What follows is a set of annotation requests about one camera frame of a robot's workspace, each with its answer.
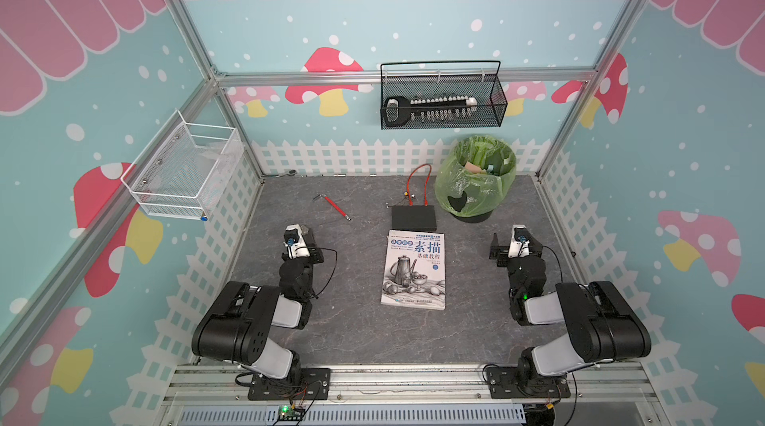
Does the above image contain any sketch drawing book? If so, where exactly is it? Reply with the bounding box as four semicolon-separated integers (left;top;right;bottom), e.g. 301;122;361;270
381;230;446;312

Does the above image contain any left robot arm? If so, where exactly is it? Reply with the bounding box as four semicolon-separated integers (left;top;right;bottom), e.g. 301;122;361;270
191;224;324;387

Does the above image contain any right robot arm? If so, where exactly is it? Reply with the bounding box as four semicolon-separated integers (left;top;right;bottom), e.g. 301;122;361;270
489;225;653;385

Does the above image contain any green bagged trash bin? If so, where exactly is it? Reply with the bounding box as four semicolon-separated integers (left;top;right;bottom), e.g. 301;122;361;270
434;135;517;223

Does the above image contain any black flat box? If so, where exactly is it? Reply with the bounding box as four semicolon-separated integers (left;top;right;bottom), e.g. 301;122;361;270
390;206;437;233

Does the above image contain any black socket bit holder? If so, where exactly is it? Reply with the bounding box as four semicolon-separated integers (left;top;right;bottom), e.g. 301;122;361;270
381;95;478;128

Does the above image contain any green circuit board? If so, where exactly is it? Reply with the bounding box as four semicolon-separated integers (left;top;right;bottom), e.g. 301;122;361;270
277;405;307;423

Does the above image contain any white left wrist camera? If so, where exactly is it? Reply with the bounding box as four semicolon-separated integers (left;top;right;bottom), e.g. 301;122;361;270
283;224;310;260

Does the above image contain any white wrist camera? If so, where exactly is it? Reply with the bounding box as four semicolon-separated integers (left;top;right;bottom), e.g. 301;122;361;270
508;225;530;258
283;224;310;260

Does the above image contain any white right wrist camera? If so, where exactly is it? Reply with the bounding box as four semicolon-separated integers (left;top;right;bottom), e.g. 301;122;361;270
508;225;530;258

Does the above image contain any red handled tool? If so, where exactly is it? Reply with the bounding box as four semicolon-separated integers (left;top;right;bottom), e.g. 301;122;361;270
313;194;352;222

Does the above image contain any red cable loop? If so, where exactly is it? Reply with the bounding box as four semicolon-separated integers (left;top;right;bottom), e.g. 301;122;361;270
405;162;434;207

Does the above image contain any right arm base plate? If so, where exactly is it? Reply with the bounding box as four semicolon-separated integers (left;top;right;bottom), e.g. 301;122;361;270
481;363;571;402

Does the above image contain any white wire wall basket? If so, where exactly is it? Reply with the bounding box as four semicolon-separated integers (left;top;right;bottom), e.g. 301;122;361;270
121;111;244;222

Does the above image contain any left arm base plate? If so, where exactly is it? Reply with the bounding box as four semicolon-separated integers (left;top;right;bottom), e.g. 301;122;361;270
247;368;333;401

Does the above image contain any black wire wall basket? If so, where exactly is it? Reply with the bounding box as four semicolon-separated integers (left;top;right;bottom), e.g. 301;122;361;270
380;61;508;129

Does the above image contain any grey slotted cable duct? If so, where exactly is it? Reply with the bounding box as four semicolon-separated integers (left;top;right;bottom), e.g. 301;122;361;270
177;403;527;425

